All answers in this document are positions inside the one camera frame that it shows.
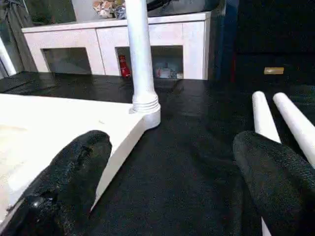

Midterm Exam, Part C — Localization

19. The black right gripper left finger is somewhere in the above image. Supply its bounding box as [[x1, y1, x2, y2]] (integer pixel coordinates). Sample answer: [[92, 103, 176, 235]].
[[0, 130, 113, 236]]

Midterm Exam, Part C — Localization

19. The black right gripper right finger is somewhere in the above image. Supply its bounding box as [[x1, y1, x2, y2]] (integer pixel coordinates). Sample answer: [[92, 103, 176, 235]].
[[232, 130, 315, 236]]

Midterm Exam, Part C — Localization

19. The white plastic table top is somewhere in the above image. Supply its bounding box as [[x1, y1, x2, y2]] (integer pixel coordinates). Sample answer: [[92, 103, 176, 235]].
[[0, 93, 161, 234]]

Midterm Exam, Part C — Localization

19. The black work mat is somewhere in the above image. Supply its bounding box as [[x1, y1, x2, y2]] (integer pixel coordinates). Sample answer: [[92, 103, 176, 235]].
[[0, 71, 315, 236]]

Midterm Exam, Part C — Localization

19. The small tan label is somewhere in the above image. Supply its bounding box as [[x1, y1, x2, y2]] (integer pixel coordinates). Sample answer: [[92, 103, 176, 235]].
[[263, 67, 285, 75]]

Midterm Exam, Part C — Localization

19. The small red item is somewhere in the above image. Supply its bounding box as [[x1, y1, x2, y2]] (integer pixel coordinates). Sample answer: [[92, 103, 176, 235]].
[[117, 54, 131, 79]]

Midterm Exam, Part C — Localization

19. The white cabinet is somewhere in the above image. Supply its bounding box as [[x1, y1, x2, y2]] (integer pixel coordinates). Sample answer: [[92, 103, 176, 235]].
[[21, 12, 212, 81]]

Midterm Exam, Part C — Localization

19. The grey bag on cabinet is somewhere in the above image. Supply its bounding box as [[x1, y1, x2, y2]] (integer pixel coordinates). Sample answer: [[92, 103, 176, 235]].
[[147, 0, 217, 13]]

